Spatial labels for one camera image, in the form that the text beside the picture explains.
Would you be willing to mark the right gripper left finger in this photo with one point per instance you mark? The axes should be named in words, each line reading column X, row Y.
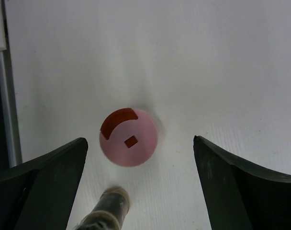
column 39, row 194

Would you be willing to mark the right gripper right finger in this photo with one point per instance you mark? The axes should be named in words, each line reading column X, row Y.
column 239, row 194

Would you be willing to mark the black mounting rail base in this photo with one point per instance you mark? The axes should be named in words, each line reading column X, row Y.
column 10, row 148

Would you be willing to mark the pink lid spice bottle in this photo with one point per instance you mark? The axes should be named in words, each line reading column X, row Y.
column 130, row 136

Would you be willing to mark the small black lid bottle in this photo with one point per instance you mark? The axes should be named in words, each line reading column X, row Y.
column 109, row 213

